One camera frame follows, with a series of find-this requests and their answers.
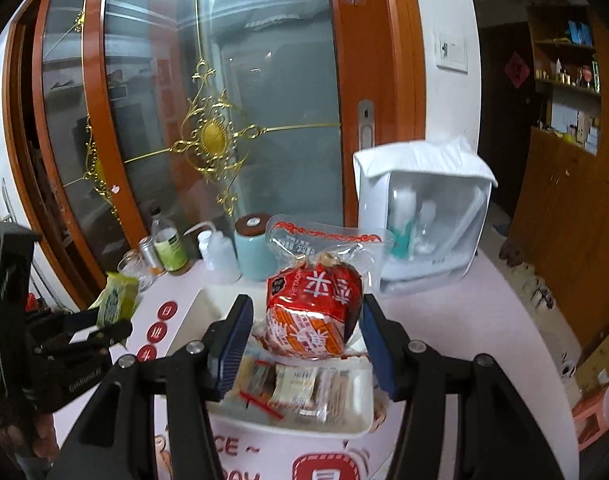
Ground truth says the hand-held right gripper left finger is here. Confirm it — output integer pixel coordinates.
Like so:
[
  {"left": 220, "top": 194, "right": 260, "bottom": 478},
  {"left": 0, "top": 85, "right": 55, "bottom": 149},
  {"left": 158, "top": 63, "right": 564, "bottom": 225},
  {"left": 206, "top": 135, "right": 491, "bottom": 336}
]
[{"left": 47, "top": 294, "right": 255, "bottom": 480}]

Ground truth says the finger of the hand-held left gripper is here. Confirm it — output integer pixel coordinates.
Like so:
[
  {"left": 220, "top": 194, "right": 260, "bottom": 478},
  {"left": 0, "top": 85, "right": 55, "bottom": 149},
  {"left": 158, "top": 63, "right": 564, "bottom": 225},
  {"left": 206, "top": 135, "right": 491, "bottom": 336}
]
[
  {"left": 87, "top": 320, "right": 135, "bottom": 352},
  {"left": 64, "top": 309, "right": 105, "bottom": 335}
]

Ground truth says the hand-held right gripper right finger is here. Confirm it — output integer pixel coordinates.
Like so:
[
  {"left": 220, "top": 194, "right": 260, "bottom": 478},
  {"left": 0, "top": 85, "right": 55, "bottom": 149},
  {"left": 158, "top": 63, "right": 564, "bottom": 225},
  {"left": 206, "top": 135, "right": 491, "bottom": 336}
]
[{"left": 360, "top": 294, "right": 567, "bottom": 480}]

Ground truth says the green snack packet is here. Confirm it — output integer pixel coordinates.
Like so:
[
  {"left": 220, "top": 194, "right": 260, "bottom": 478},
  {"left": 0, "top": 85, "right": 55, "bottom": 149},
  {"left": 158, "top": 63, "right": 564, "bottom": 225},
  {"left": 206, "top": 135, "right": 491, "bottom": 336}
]
[{"left": 88, "top": 272, "right": 140, "bottom": 328}]

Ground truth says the white plastic tray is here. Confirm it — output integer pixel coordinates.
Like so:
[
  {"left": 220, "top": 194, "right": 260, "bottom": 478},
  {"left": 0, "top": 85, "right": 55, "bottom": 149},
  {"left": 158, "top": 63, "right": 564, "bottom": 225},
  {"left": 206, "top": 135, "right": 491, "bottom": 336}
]
[{"left": 199, "top": 280, "right": 376, "bottom": 435}]

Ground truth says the red printed clear snack bag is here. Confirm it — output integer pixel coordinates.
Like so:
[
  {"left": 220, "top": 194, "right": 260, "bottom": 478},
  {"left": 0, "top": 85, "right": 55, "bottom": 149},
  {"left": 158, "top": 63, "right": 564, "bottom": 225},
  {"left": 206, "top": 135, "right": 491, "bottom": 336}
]
[{"left": 263, "top": 214, "right": 396, "bottom": 359}]

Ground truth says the clear nut bar packet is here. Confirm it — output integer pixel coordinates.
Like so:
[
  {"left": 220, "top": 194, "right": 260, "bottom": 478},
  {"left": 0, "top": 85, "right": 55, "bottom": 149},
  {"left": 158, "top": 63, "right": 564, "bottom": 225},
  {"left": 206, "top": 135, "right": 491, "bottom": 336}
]
[{"left": 237, "top": 357, "right": 278, "bottom": 398}]

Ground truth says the clear rice cake packet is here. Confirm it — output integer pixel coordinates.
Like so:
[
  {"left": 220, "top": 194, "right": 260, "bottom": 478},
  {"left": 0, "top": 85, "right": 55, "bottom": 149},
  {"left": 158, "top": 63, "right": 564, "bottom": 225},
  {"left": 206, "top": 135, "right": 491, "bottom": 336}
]
[{"left": 297, "top": 360, "right": 356, "bottom": 426}]

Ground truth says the clear glass cup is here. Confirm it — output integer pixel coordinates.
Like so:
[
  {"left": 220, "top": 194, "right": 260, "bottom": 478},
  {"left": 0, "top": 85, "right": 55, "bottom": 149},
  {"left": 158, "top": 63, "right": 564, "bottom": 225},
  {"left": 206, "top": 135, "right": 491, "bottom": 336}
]
[{"left": 117, "top": 249, "right": 158, "bottom": 293}]

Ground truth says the pale rice cracker packet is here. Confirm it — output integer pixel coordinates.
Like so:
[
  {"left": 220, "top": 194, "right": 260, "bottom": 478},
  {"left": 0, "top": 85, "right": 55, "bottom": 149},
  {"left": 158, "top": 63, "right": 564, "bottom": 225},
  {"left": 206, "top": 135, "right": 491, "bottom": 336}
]
[{"left": 267, "top": 364, "right": 321, "bottom": 411}]

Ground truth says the small metal can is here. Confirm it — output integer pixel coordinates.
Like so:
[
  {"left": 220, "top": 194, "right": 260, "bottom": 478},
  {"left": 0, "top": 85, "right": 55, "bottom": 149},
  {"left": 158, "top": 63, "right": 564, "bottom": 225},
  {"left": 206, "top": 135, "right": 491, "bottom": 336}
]
[{"left": 137, "top": 236, "right": 161, "bottom": 271}]

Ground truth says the white squeeze bottle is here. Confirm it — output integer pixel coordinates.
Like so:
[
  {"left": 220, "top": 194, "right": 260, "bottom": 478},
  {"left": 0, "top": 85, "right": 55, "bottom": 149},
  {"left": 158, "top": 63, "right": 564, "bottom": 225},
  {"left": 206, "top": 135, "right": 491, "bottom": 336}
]
[{"left": 184, "top": 220, "right": 242, "bottom": 286}]

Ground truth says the teal jar brown lid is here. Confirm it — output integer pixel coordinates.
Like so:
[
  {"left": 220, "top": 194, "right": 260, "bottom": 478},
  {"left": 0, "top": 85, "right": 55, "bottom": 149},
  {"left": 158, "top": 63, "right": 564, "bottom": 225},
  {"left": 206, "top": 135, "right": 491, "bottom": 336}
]
[{"left": 233, "top": 212, "right": 278, "bottom": 282}]

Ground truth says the glass bottle green label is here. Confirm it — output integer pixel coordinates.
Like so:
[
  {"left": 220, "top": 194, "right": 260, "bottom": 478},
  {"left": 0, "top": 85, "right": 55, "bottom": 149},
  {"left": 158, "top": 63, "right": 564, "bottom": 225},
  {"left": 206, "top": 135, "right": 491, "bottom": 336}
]
[{"left": 149, "top": 207, "right": 191, "bottom": 275}]

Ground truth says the clear toiletry bag white lid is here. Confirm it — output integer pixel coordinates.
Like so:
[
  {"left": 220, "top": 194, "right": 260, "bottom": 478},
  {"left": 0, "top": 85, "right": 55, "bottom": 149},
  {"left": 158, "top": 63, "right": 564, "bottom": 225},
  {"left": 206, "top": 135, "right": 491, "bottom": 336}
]
[{"left": 353, "top": 137, "right": 499, "bottom": 297}]

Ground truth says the clear cosmetic bottle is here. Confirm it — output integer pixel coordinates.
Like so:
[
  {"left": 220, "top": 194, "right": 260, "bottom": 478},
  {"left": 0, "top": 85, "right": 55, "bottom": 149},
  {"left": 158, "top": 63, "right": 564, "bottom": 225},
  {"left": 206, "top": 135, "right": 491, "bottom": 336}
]
[{"left": 417, "top": 200, "right": 441, "bottom": 261}]

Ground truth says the teal cosmetic bottle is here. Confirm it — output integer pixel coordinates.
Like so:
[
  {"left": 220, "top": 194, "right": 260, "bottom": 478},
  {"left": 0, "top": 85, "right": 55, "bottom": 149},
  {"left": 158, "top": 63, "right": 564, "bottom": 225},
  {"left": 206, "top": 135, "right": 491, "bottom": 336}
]
[{"left": 389, "top": 187, "right": 420, "bottom": 261}]

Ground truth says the pink plastic stool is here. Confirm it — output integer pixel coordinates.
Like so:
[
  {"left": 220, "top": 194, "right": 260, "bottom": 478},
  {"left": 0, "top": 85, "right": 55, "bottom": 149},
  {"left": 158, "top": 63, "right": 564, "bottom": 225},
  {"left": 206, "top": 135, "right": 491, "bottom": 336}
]
[{"left": 571, "top": 385, "right": 609, "bottom": 453}]

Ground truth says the cardboard box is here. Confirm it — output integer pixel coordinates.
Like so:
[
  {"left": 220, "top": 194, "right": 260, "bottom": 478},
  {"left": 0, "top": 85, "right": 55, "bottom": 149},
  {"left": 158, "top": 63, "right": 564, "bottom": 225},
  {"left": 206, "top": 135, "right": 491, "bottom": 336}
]
[{"left": 574, "top": 317, "right": 609, "bottom": 386}]

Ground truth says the orange framed glass door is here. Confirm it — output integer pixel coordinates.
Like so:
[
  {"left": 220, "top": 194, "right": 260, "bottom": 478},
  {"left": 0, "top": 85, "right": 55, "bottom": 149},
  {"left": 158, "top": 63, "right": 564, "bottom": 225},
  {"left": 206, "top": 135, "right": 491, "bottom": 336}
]
[
  {"left": 82, "top": 0, "right": 427, "bottom": 241},
  {"left": 7, "top": 0, "right": 150, "bottom": 306}
]

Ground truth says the wooden cabinet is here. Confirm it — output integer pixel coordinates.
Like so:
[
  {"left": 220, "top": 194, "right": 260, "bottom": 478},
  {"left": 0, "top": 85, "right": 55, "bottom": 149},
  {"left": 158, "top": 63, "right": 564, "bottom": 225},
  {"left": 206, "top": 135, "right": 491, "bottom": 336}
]
[{"left": 507, "top": 2, "right": 609, "bottom": 361}]

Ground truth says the silver door handle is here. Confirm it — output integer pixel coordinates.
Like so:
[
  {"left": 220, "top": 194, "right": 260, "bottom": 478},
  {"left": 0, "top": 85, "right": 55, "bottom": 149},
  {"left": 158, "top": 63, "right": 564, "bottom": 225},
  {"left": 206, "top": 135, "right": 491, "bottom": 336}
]
[{"left": 358, "top": 100, "right": 375, "bottom": 148}]

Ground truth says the white wall switch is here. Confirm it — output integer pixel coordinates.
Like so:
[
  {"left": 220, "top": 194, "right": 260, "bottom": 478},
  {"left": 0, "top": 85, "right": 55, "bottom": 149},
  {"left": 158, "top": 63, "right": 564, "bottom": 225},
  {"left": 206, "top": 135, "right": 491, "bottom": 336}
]
[{"left": 433, "top": 30, "right": 469, "bottom": 72}]

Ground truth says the red wall decoration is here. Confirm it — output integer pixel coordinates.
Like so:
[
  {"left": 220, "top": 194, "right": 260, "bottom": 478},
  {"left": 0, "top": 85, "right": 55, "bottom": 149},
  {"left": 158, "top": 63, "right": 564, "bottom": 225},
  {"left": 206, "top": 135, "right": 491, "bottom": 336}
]
[{"left": 504, "top": 51, "right": 531, "bottom": 91}]

